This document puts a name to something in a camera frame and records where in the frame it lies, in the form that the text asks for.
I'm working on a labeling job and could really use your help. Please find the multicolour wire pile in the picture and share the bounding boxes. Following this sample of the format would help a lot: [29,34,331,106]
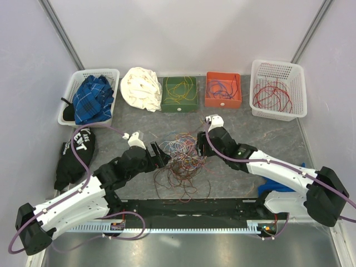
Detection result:
[152,132,212,204]

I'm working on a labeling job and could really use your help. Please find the blue wire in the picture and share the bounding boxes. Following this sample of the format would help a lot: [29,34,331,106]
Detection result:
[207,78,237,100]
[211,74,240,100]

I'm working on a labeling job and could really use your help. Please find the yellow wire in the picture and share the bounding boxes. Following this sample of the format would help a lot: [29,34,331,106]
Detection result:
[162,76,200,105]

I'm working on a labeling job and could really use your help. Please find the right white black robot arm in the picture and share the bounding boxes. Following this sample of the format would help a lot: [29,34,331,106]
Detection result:
[196,127,355,227]

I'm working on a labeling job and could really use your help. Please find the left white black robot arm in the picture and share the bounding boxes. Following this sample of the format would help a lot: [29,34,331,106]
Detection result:
[14,142,171,255]

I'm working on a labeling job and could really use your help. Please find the green drawer box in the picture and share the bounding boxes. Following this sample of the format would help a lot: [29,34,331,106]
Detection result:
[161,76,199,113]

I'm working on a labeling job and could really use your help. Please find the orange drawer box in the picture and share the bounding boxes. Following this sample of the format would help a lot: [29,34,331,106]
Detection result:
[204,72,242,109]

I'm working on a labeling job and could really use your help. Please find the cream white cloth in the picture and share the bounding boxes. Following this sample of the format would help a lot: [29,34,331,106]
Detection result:
[120,67,162,112]

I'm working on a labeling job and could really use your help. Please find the blue plaid cloth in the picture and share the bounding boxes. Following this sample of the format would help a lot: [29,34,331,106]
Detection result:
[72,75,114,125]

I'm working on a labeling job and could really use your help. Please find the black printed t-shirt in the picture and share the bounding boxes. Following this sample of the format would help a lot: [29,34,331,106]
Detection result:
[54,127,96,191]

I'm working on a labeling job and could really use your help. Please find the right white plastic basket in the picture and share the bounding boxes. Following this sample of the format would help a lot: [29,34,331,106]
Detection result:
[249,60,308,122]

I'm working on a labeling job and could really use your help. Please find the black cloth in basket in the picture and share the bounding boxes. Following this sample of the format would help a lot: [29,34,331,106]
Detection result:
[61,97,75,123]

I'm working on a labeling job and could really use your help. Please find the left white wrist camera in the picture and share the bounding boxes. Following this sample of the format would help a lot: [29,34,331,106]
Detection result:
[122,131,146,150]

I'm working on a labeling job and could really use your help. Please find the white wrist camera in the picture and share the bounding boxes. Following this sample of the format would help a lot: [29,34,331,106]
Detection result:
[205,114,224,131]
[122,131,146,150]

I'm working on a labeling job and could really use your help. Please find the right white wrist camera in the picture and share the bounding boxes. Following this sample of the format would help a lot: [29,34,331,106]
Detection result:
[205,114,224,131]

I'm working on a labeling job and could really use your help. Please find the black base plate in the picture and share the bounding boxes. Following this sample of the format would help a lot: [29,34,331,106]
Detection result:
[109,198,287,221]

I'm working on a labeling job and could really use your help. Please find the red wire in basket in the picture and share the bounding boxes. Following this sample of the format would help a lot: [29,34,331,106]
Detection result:
[252,63,294,114]

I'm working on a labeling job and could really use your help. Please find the light blue cable duct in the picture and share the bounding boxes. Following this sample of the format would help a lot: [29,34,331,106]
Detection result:
[67,221,266,234]

